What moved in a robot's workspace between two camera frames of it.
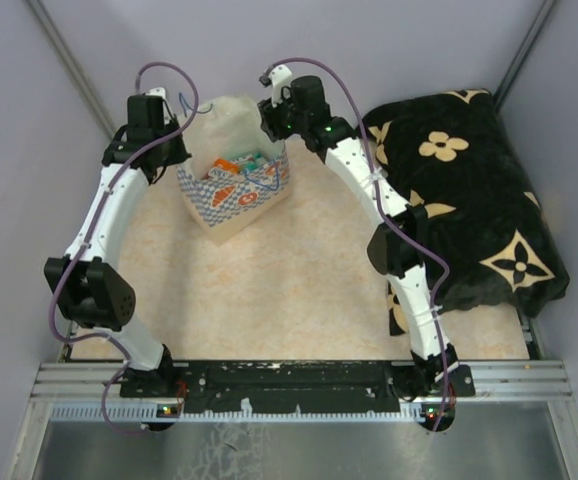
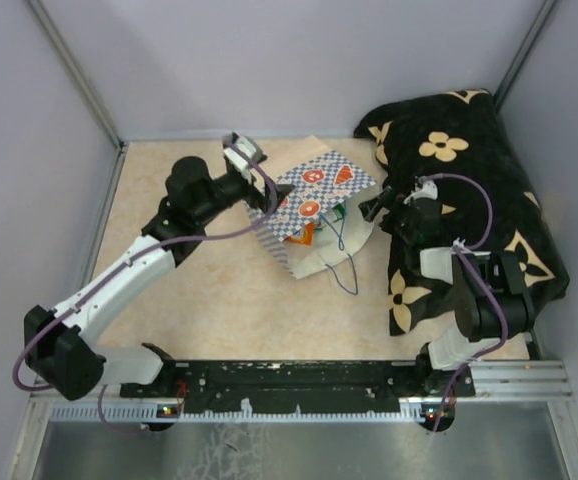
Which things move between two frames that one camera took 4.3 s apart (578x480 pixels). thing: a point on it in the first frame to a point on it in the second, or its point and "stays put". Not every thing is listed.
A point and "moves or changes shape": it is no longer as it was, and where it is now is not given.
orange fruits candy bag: [227, 165] to [308, 235]
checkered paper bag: [237, 165] to [324, 218]
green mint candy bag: [258, 162] moves or changes shape
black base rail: [296, 386] stays put
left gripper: [180, 156] to [254, 198]
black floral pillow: [454, 156] stays put
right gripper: [268, 114] to [370, 208]
